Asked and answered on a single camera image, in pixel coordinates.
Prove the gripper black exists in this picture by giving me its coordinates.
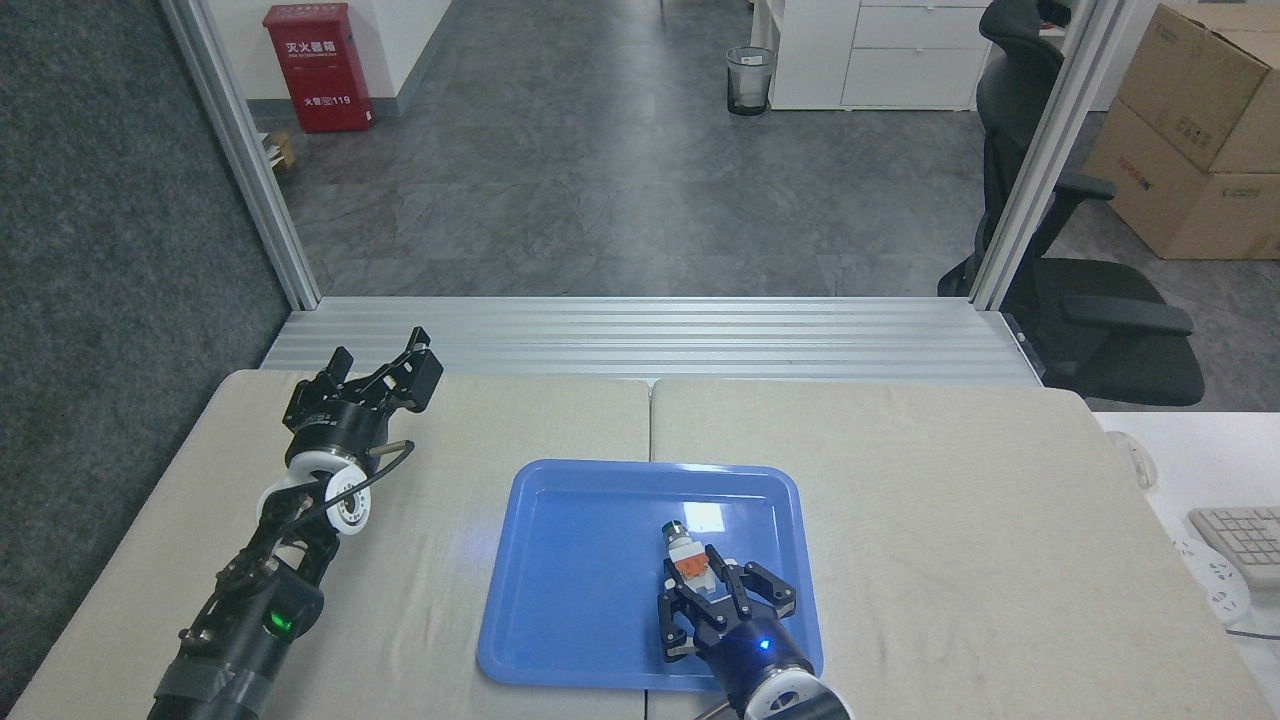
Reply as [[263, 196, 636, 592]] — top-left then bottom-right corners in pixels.
[[656, 544, 817, 703], [283, 326, 445, 464]]

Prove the white and orange switch part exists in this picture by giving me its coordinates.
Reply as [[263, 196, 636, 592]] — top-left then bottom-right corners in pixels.
[[659, 519, 715, 593]]

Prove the blue plastic tray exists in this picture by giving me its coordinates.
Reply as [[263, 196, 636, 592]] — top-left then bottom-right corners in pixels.
[[476, 459, 825, 697]]

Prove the red fire extinguisher box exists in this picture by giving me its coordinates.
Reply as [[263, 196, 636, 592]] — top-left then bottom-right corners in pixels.
[[263, 3, 375, 135]]

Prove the white computer mouse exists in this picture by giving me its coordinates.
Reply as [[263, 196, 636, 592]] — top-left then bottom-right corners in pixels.
[[1104, 430, 1159, 490]]

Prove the black office chair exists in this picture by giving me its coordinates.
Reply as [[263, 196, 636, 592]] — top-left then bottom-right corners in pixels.
[[937, 0, 1207, 409]]

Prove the grey mesh waste bin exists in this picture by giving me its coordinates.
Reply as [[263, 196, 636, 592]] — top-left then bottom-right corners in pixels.
[[726, 46, 778, 117]]

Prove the white power strip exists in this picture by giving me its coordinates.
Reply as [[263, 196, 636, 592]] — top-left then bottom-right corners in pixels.
[[1171, 537, 1253, 627]]

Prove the white keyboard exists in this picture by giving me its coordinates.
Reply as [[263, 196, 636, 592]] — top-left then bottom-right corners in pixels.
[[1187, 506, 1280, 592]]

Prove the white drawer cabinet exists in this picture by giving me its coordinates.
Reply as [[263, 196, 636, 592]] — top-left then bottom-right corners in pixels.
[[750, 0, 1003, 112]]

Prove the large brown cardboard box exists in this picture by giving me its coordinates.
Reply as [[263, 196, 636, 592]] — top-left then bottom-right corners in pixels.
[[1083, 97, 1280, 262]]

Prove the tilted brown cardboard box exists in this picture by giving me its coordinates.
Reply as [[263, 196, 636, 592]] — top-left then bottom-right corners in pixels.
[[1116, 3, 1280, 176]]

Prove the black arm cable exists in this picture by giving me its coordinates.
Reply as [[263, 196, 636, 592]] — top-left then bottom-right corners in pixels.
[[296, 440, 417, 513]]

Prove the silver aluminium post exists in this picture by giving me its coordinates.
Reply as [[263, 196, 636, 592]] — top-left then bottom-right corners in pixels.
[[967, 0, 1142, 310], [160, 0, 322, 312]]

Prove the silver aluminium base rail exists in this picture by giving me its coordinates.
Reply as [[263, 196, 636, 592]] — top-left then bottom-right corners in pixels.
[[259, 296, 1047, 387]]

